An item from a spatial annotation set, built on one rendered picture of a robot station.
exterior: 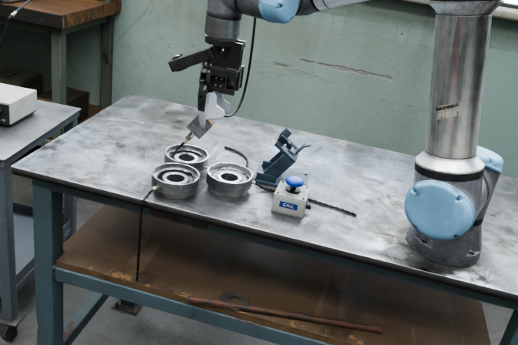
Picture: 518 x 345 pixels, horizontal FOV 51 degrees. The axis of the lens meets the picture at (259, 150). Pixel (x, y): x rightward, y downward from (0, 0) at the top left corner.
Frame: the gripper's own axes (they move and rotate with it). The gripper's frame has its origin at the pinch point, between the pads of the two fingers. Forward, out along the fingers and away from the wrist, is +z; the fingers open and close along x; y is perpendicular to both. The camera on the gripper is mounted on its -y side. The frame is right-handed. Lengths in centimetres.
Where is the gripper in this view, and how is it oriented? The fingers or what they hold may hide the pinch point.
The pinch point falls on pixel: (203, 121)
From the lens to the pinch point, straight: 125.3
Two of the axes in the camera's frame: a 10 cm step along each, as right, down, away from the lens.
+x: 2.1, -3.7, 9.1
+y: 9.7, 2.1, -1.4
